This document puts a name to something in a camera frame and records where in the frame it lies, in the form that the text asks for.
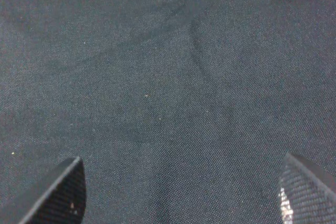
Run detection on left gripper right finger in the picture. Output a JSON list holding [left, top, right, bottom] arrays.
[[278, 153, 335, 223]]

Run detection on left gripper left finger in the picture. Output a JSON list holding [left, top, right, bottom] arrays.
[[1, 157, 87, 223]]

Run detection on black tablecloth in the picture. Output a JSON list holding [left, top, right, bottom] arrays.
[[1, 0, 335, 223]]

